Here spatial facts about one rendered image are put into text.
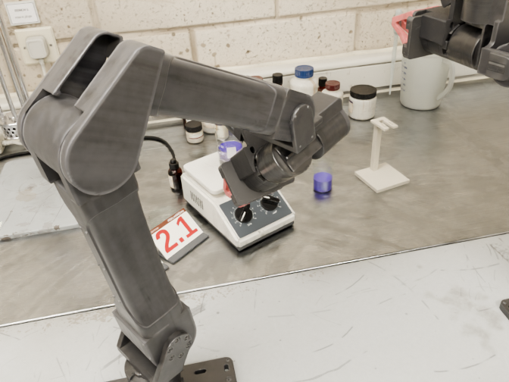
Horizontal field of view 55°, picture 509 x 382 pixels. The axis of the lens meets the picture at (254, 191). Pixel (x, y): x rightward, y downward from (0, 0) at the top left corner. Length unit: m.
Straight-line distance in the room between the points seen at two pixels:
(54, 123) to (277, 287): 0.49
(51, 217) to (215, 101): 0.62
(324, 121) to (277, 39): 0.73
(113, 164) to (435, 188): 0.76
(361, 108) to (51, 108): 0.95
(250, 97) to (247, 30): 0.82
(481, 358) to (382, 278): 0.18
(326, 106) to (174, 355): 0.35
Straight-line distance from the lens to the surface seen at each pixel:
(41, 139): 0.42
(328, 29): 1.38
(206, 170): 0.92
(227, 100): 0.49
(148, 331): 0.54
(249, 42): 1.33
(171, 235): 0.88
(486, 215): 1.00
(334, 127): 0.65
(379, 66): 1.42
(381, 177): 1.04
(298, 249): 0.86
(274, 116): 0.53
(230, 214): 0.86
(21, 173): 1.21
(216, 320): 0.75
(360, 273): 0.82
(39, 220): 1.03
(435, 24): 0.80
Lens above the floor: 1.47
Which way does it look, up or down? 34 degrees down
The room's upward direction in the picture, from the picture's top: 3 degrees counter-clockwise
